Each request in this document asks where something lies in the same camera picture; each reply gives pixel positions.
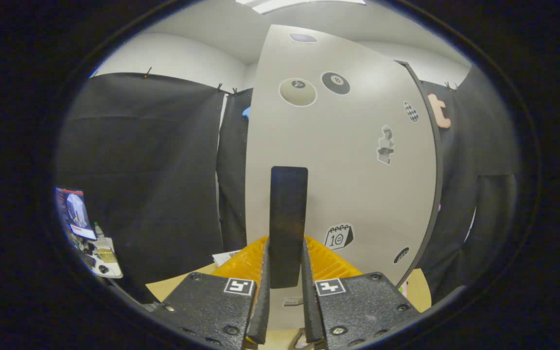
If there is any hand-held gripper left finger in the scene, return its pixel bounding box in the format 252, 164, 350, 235
151, 236, 271, 348

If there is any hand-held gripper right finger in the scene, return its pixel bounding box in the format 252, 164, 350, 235
302, 236, 421, 348

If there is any black door handle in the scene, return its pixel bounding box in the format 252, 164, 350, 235
269, 166, 309, 289

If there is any beige shoe cabinet door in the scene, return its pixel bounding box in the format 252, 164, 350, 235
245, 24, 438, 331

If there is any grey shoe cabinet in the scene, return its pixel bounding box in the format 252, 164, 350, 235
397, 61, 444, 288

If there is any white book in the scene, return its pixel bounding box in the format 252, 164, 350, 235
212, 250, 243, 268

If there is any cluttered white side table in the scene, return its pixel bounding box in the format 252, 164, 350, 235
69, 224, 124, 279

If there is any black backdrop cloth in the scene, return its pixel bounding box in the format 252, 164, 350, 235
56, 66, 521, 304

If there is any computer monitor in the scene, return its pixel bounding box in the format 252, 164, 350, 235
55, 187, 97, 241

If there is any long ceiling light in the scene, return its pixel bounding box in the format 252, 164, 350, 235
235, 0, 367, 14

